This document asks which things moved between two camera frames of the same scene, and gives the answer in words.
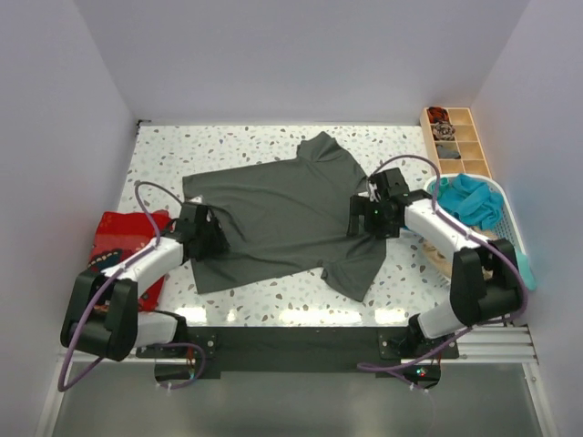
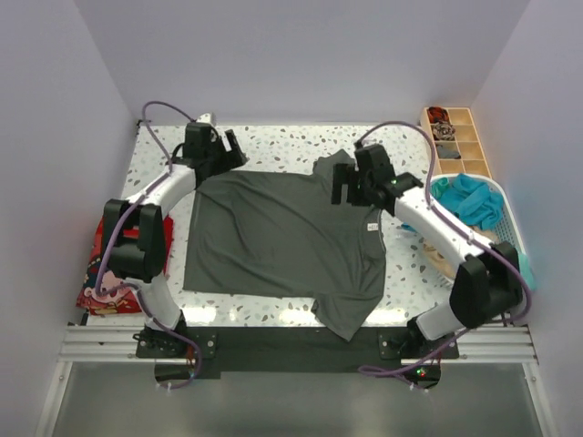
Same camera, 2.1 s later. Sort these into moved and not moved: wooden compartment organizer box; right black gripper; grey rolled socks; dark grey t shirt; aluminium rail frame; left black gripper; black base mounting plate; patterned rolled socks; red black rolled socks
Moved: dark grey t shirt; right black gripper; left black gripper
Not moved: aluminium rail frame; wooden compartment organizer box; red black rolled socks; black base mounting plate; grey rolled socks; patterned rolled socks
